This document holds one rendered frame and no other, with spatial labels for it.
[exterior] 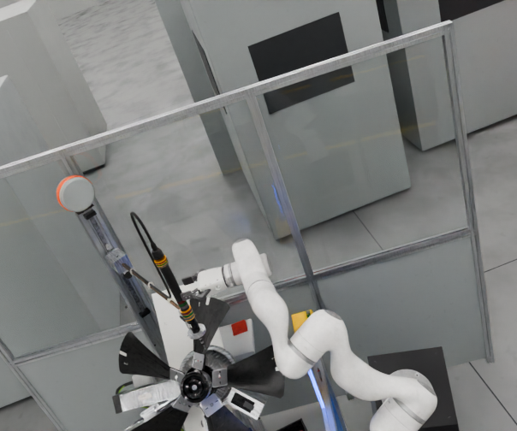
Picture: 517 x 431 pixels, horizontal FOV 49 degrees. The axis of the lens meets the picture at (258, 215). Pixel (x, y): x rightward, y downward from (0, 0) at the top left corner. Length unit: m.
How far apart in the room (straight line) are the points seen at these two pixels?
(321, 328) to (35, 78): 6.48
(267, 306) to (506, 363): 2.31
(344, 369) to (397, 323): 1.63
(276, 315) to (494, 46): 4.45
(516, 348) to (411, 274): 0.98
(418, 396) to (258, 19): 3.11
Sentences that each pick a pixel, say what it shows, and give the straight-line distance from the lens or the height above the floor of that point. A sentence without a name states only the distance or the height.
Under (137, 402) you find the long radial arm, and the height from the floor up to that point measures 1.11.
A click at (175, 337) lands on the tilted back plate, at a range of 2.63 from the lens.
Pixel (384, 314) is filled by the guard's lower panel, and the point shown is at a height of 0.60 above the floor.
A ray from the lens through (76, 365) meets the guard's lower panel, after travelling 3.41.
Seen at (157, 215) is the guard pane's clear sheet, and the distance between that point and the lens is 2.74.
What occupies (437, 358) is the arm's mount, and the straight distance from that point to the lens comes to 2.23.
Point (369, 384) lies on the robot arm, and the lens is 1.74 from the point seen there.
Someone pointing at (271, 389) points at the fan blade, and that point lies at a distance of 2.30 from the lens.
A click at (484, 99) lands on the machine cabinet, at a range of 5.84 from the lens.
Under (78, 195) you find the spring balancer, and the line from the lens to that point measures 2.56.
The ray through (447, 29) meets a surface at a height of 2.03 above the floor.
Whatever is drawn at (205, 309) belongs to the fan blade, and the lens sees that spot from 2.36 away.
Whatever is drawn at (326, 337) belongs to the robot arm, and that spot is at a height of 1.69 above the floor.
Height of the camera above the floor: 2.84
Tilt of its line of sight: 31 degrees down
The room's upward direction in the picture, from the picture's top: 20 degrees counter-clockwise
